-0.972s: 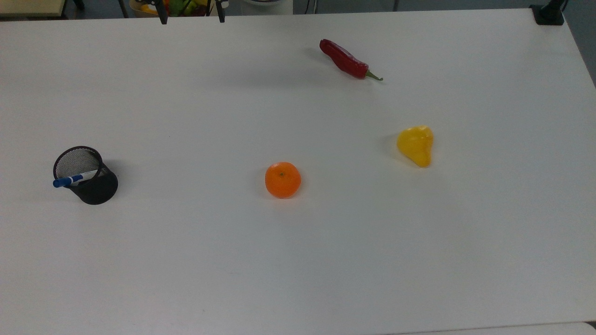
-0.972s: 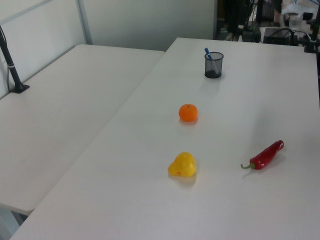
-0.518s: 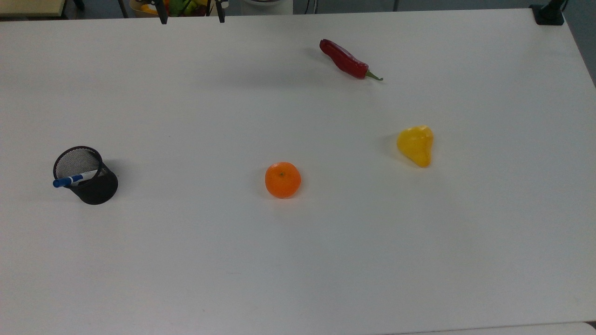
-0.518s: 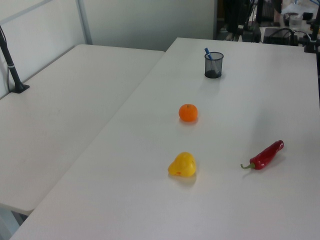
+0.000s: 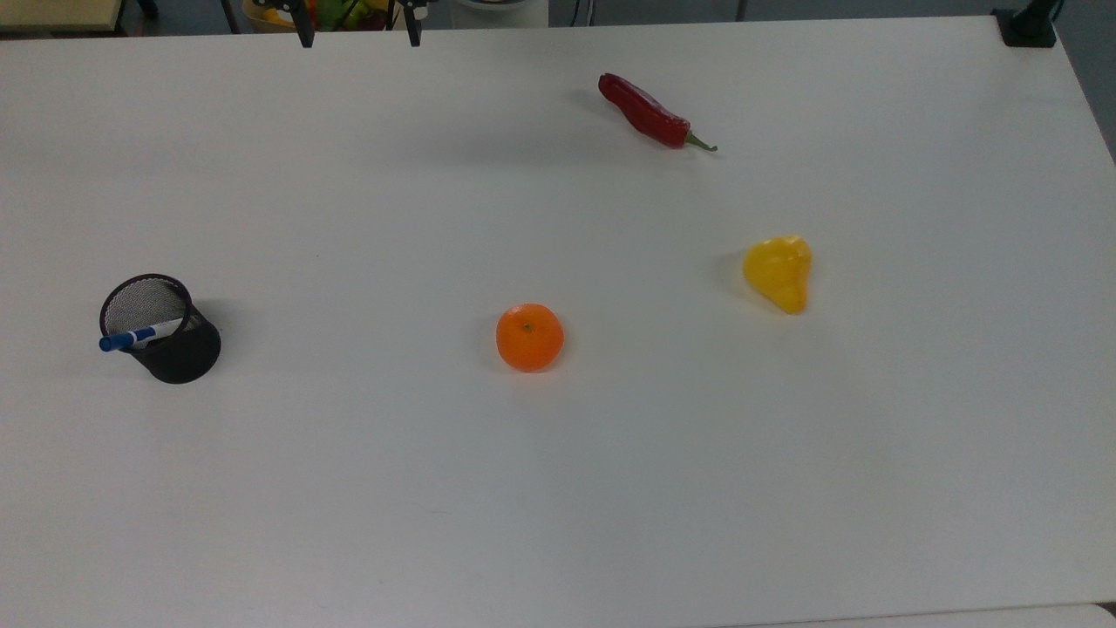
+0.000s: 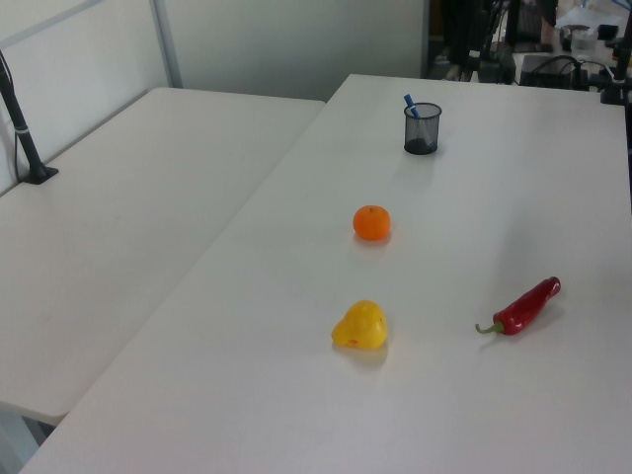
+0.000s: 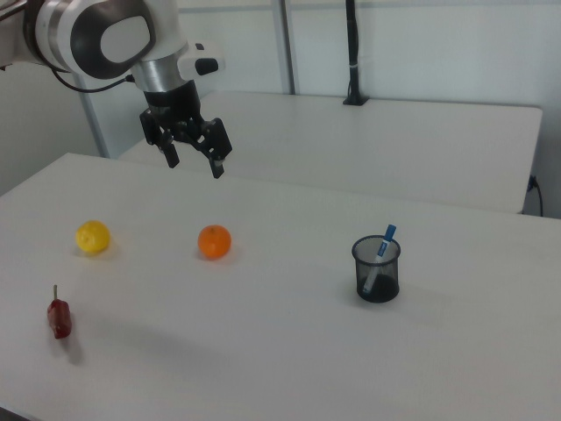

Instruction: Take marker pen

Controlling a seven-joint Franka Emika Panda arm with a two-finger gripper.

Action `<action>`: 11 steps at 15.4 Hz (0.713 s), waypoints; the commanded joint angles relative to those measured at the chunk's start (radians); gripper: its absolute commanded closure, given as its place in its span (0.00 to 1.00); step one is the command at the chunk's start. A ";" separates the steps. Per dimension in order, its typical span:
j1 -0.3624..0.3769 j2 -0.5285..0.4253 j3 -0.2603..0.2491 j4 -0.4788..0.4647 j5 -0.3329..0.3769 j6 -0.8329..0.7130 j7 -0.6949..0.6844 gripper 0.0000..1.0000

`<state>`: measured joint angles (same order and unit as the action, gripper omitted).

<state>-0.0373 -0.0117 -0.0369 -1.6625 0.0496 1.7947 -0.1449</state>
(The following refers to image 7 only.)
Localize black mesh pen cup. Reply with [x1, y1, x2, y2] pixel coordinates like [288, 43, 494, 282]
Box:
[351, 234, 402, 303]

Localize red chili pepper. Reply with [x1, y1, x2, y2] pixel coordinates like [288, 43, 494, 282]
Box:
[46, 284, 74, 341]

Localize blue plug with cable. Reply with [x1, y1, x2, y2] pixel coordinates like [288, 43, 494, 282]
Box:
[528, 174, 545, 217]

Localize orange mandarin fruit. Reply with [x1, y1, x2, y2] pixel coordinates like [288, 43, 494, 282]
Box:
[197, 225, 232, 260]

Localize white side table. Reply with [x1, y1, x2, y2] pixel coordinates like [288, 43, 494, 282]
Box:
[117, 90, 543, 215]

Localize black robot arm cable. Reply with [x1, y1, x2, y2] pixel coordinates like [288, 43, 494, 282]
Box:
[51, 65, 135, 95]

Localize blue white marker pen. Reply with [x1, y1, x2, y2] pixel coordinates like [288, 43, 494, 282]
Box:
[361, 224, 398, 295]

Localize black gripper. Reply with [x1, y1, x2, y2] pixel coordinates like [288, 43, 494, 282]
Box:
[139, 81, 232, 180]

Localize black pole with base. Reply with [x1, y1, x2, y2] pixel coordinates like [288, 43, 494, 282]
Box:
[342, 0, 370, 106]

